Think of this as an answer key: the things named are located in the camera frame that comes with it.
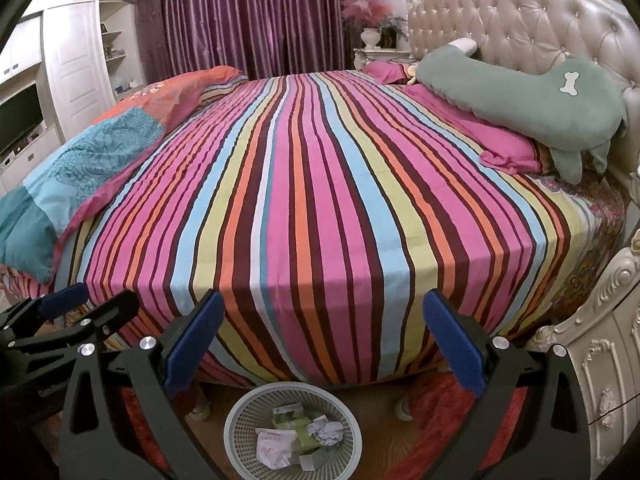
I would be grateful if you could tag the striped colourful rug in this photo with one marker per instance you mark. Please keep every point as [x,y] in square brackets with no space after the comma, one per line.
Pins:
[325,220]

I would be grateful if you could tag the white vase pink feathers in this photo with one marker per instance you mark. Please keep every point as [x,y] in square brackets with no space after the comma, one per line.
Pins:
[370,40]

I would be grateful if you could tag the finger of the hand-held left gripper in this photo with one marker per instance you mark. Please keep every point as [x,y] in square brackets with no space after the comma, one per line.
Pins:
[65,300]
[117,310]

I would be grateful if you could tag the small green cardboard box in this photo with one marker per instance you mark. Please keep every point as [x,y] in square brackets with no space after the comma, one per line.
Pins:
[287,416]

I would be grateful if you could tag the floral mattress cover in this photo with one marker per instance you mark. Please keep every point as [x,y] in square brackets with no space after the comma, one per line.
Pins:
[585,240]

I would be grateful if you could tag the green plush pillow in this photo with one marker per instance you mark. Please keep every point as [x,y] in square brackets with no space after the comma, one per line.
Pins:
[525,95]

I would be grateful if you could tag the small pink pillow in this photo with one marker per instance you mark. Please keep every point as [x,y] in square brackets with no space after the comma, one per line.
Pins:
[385,72]

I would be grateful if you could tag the white TV cabinet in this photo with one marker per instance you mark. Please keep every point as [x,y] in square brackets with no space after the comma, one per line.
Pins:
[45,155]

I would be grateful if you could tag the purple curtain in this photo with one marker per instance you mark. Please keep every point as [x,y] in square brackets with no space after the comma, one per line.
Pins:
[250,15]

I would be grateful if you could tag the tufted beige headboard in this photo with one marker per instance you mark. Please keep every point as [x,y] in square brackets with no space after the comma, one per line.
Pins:
[515,10]

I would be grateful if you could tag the blue and orange quilt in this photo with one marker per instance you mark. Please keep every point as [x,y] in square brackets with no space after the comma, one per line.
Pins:
[100,150]

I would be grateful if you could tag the small yellow toy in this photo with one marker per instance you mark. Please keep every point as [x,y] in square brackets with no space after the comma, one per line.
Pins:
[411,74]

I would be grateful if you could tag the white mesh waste basket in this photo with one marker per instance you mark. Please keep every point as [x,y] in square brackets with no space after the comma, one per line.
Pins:
[240,430]

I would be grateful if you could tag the large pink pillow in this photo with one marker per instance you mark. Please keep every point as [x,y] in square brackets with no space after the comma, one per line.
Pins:
[500,140]

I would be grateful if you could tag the white cardboard box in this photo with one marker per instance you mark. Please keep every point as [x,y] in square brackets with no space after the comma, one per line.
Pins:
[316,459]

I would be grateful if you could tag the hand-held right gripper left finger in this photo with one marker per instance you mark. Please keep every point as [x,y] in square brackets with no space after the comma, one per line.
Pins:
[192,345]

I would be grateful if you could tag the large white paper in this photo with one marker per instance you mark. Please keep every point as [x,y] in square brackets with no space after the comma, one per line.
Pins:
[325,432]

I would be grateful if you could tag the white wardrobe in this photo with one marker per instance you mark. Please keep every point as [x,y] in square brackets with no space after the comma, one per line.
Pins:
[75,60]

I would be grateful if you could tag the white pinkish plastic bag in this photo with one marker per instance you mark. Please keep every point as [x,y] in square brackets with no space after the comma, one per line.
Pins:
[274,447]

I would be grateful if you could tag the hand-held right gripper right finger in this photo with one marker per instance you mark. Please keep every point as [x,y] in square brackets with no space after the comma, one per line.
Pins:
[452,342]

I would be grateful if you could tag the black television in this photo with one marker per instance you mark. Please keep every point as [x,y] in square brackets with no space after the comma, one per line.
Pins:
[17,120]

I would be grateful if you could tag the ornate cream carved nightstand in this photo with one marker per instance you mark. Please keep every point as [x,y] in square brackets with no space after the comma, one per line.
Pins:
[600,360]

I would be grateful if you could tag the cream bed leg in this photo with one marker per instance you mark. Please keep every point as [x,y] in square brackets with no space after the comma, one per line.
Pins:
[406,407]
[200,405]

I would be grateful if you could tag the large green cardboard box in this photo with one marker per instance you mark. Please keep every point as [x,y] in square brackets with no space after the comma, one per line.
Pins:
[306,439]

